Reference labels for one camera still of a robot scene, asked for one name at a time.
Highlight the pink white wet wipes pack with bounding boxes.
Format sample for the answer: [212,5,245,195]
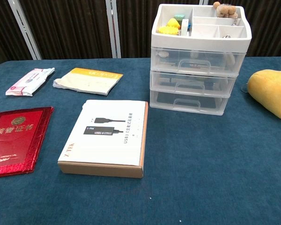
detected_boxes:
[5,67,55,97]

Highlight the yellow white notebook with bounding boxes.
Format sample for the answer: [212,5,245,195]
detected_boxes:
[52,67,124,96]

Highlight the transparent drawer with small items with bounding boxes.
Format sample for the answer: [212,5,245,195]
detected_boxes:
[150,70,239,96]

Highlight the white upright frame post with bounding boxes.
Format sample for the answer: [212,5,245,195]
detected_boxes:
[105,0,122,59]

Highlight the blue velvet tablecloth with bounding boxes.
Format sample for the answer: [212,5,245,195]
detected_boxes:
[0,56,281,225]

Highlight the red certificate folder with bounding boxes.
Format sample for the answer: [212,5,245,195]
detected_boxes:
[0,106,54,179]

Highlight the white eraser block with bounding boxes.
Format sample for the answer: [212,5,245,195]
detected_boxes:
[180,18,190,37]

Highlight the yellow rubber duck toy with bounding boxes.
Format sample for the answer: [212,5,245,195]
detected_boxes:
[166,18,181,30]

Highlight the transparent drawer with white disc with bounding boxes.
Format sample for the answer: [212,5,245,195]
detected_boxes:
[151,46,245,75]

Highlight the white USB cable box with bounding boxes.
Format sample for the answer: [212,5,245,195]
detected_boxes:
[57,99,149,179]

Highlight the yellow serrated round toy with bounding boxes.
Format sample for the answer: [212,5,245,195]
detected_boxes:
[158,25,180,35]

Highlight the white plastic drawer organizer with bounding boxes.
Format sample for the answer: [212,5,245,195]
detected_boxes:
[149,3,252,117]

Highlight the brown teddy bear keychain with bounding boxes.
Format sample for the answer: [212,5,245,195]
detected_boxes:
[213,1,239,25]

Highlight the white slanted frame post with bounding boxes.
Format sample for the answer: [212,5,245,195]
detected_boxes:
[8,0,42,60]

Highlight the transparent drawer with black item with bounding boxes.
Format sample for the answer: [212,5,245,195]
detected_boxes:
[149,89,231,116]

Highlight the yellow plush pouch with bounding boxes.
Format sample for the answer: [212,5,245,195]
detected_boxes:
[247,69,281,120]

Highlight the dark brown pleated curtain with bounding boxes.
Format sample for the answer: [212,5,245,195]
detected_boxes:
[0,0,281,68]

